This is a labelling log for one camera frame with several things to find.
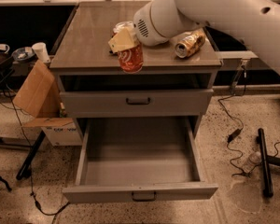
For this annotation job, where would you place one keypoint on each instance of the black chair base leg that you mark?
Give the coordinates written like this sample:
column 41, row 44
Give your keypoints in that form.
column 266, row 161

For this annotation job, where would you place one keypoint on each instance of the grey drawer cabinet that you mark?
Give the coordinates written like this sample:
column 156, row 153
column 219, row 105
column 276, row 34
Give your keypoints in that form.
column 83, row 61

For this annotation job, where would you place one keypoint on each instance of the orange coke can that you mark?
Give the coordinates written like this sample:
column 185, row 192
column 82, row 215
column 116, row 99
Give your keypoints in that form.
column 130, row 60

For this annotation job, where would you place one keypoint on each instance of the black table leg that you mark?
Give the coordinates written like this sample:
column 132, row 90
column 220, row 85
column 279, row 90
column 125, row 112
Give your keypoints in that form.
column 26, row 169

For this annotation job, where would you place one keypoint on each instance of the black upper drawer handle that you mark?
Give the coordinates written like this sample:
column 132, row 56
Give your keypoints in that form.
column 138, row 101

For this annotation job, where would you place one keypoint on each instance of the black middle drawer handle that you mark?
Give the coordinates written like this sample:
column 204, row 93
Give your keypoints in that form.
column 140, row 197

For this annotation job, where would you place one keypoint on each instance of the closed grey upper drawer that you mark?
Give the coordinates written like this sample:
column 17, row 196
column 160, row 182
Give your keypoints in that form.
column 109, row 104

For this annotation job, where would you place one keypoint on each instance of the clear plastic bottle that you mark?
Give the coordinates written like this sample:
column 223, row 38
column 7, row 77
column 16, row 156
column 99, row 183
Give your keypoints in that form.
column 251, row 162

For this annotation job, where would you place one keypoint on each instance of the lying gold soda can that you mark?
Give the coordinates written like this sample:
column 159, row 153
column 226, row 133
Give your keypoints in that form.
column 190, row 44

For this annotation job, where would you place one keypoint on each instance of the white paper cup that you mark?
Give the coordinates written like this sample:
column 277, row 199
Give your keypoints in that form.
column 41, row 52

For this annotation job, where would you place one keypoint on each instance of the brown cardboard box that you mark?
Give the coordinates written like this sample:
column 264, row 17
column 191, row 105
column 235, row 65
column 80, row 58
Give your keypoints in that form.
column 39, row 97

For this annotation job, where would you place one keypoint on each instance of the black drawer handle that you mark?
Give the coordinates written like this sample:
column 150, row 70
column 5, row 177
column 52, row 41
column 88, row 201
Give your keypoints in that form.
column 138, row 101
column 140, row 197

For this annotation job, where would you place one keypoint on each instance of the dark bowl at left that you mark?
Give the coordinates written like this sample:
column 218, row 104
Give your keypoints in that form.
column 4, row 48

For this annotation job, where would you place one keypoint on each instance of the blue bowl with item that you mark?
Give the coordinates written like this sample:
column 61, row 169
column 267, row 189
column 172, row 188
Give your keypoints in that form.
column 23, row 55

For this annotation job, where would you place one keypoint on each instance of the open grey middle drawer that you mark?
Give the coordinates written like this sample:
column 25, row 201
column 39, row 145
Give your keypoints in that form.
column 122, row 155

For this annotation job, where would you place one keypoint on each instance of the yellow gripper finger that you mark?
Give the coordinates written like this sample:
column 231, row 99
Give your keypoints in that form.
column 124, row 39

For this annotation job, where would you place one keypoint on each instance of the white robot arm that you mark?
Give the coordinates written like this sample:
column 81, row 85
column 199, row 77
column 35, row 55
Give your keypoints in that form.
column 254, row 22

